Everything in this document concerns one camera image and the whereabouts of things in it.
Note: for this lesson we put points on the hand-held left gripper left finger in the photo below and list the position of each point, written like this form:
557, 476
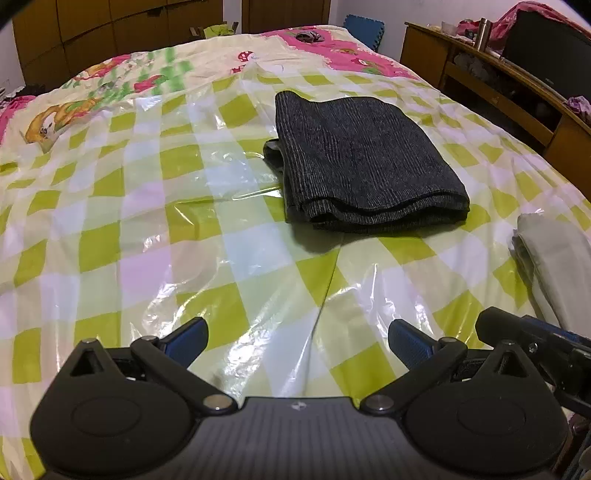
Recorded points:
187, 342

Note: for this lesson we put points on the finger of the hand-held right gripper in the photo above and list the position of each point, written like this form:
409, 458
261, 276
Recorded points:
498, 325

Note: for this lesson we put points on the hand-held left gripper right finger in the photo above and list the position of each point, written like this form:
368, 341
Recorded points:
408, 344

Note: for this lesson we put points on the dark grey plaid pants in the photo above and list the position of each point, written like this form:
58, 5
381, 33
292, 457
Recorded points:
360, 161

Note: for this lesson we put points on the white folded garment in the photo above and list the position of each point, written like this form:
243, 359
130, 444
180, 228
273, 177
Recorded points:
558, 267

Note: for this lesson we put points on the green white checked plastic sheet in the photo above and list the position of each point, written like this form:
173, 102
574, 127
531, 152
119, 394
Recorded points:
138, 230

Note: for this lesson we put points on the wooden desk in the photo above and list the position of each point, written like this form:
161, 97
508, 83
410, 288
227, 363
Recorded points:
508, 101

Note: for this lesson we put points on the purple cloth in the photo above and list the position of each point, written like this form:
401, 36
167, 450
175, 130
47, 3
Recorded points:
579, 105

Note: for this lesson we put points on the black television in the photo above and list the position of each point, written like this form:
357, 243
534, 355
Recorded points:
549, 50

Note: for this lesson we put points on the cartoon print quilt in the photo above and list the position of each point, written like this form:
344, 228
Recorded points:
207, 60

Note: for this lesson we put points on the brown wooden wardrobe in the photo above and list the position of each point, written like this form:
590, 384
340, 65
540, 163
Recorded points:
115, 37

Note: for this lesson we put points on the green cloth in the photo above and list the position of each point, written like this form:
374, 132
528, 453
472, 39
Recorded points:
217, 30

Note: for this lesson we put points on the pink cloth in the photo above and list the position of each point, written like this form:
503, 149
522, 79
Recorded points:
531, 11

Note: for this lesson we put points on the blue foam mat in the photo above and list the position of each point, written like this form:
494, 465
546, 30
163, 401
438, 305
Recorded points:
364, 30

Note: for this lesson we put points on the small dark item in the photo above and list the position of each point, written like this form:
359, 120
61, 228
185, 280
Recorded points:
309, 36

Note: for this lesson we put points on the brown wooden door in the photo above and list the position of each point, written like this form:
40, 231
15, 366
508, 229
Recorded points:
286, 16

